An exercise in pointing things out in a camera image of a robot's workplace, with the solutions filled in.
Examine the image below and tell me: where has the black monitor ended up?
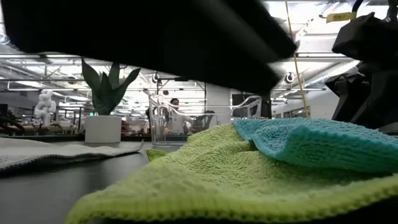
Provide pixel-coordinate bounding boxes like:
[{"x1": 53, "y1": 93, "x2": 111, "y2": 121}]
[{"x1": 231, "y1": 93, "x2": 273, "y2": 119}]

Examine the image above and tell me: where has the white robot figure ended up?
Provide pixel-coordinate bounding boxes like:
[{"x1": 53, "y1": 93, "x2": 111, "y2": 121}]
[{"x1": 34, "y1": 89, "x2": 57, "y2": 127}]

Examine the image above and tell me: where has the white plant pot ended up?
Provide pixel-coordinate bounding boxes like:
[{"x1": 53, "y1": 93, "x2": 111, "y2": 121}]
[{"x1": 84, "y1": 115, "x2": 123, "y2": 144}]

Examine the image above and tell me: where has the yellow-green microfiber towel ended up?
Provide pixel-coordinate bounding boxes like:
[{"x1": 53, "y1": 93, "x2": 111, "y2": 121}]
[{"x1": 63, "y1": 123, "x2": 398, "y2": 224}]

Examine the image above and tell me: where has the green snake plant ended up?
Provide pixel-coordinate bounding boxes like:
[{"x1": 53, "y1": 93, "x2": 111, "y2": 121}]
[{"x1": 81, "y1": 58, "x2": 141, "y2": 116}]

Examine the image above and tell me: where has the teal microfiber towel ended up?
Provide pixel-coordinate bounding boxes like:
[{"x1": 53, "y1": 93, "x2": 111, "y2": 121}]
[{"x1": 232, "y1": 117, "x2": 398, "y2": 174}]

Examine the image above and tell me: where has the person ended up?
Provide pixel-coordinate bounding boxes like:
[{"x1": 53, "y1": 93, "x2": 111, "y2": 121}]
[{"x1": 167, "y1": 98, "x2": 187, "y2": 136}]

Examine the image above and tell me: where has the silver ventilation duct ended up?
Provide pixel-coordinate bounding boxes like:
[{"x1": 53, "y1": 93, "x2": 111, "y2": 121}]
[{"x1": 304, "y1": 60, "x2": 361, "y2": 90}]

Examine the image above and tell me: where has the yellow tag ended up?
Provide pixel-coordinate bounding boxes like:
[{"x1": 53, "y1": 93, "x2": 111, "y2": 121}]
[{"x1": 325, "y1": 11, "x2": 358, "y2": 24}]

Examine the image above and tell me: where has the yellow hanging cord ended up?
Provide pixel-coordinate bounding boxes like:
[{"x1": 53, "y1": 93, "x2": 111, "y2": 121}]
[{"x1": 284, "y1": 0, "x2": 311, "y2": 119}]

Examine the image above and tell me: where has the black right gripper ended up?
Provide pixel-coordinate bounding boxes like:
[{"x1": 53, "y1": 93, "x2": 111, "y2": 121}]
[{"x1": 325, "y1": 12, "x2": 398, "y2": 131}]

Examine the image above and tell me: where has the long ceiling light bar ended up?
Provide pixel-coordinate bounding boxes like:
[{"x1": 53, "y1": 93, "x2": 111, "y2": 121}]
[{"x1": 0, "y1": 52, "x2": 357, "y2": 60}]

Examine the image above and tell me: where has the black station frame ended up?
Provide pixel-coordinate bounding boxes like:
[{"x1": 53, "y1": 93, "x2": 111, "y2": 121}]
[{"x1": 156, "y1": 77, "x2": 207, "y2": 103}]

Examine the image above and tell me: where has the grey microfiber towel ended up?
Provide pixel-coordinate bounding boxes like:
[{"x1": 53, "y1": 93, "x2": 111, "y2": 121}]
[{"x1": 0, "y1": 138, "x2": 145, "y2": 175}]

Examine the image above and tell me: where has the white square pillar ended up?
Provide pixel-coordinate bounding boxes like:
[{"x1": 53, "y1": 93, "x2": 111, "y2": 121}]
[{"x1": 205, "y1": 83, "x2": 233, "y2": 124}]

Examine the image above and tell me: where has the clear plastic bin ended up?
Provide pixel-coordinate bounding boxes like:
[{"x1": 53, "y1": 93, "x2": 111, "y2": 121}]
[{"x1": 148, "y1": 94, "x2": 262, "y2": 147}]

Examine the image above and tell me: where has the wooden workbench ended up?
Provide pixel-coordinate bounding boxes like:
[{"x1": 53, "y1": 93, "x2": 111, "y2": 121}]
[{"x1": 0, "y1": 124, "x2": 78, "y2": 138}]

